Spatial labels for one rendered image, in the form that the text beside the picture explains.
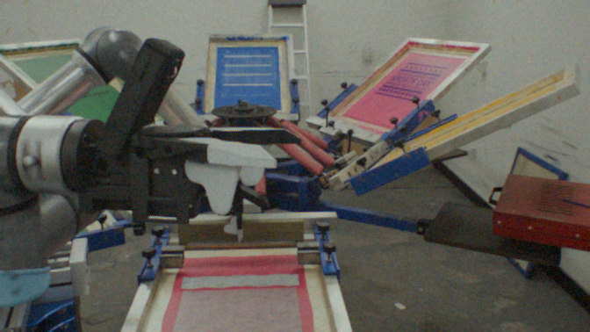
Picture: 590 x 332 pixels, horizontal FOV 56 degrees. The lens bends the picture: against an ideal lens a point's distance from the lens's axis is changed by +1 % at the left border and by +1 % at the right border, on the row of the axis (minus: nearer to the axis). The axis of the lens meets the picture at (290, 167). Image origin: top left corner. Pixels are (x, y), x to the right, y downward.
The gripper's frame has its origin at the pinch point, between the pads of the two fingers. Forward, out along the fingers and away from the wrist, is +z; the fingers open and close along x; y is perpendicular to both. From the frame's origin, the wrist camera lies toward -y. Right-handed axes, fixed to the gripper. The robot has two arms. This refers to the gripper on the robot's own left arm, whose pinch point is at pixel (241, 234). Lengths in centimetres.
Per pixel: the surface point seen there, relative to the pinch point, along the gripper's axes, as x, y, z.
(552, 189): -23, -116, -5
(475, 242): -12, -83, 11
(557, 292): -134, -193, 106
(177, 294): 19.4, 18.5, 9.7
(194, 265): 1.4, 15.6, 9.7
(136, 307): 31.5, 27.7, 6.1
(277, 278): 12.8, -11.4, 9.2
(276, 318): 33.7, -10.1, 9.7
